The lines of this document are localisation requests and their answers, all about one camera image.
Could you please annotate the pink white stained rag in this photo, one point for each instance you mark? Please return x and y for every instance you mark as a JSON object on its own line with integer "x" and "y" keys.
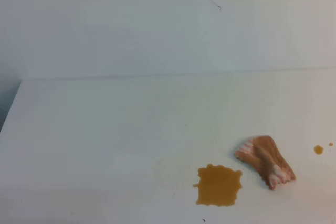
{"x": 263, "y": 155}

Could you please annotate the large brown coffee stain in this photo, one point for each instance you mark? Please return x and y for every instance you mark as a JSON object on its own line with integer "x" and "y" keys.
{"x": 218, "y": 185}

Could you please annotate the small brown coffee drop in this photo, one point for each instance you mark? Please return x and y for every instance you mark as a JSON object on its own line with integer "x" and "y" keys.
{"x": 318, "y": 149}

